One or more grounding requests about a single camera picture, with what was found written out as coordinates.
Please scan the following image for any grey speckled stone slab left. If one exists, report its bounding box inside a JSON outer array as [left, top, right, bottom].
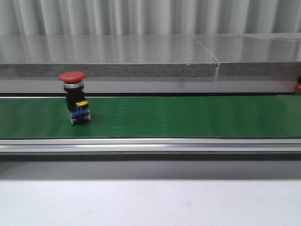
[[0, 35, 216, 79]]

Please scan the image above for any grey speckled stone slab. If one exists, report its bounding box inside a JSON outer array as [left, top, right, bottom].
[[195, 33, 301, 79], [0, 35, 216, 79]]

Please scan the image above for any green conveyor belt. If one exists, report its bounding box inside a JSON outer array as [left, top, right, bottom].
[[0, 95, 301, 139]]

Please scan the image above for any grey speckled stone slab right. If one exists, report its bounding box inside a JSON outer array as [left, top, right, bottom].
[[195, 33, 301, 79]]

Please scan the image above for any white cabinet panel under slab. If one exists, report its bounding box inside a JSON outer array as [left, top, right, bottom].
[[0, 76, 298, 94]]

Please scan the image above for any white pleated curtain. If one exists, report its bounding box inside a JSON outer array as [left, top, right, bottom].
[[0, 0, 301, 35]]

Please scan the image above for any aluminium conveyor frame rail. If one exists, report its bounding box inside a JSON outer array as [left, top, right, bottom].
[[0, 138, 301, 161]]

